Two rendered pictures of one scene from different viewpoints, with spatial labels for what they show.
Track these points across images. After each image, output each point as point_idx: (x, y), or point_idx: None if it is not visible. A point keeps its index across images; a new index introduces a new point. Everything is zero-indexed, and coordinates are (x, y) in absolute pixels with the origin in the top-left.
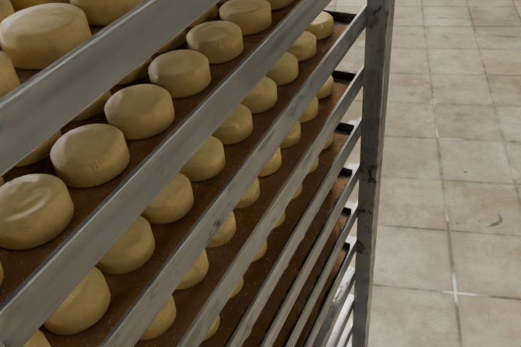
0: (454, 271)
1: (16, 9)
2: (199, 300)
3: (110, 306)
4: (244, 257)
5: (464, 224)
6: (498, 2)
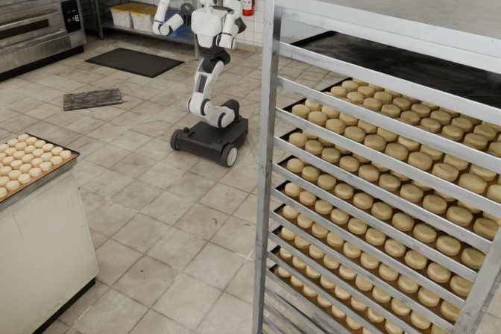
0: (235, 251)
1: (470, 130)
2: None
3: None
4: None
5: (209, 232)
6: (49, 130)
